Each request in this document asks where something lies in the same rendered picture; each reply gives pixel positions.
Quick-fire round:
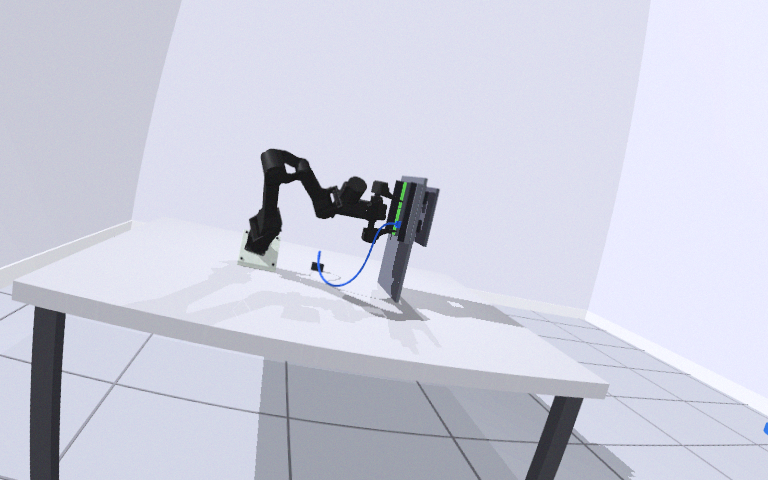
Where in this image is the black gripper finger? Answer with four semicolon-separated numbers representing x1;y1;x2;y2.
381;187;403;203
374;228;397;240

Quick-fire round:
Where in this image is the blue cable plug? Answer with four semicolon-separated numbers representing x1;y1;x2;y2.
317;221;401;287

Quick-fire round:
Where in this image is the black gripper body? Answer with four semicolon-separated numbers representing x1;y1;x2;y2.
352;180;388;243

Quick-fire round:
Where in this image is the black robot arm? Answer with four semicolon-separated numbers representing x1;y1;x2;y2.
244;149;387;256

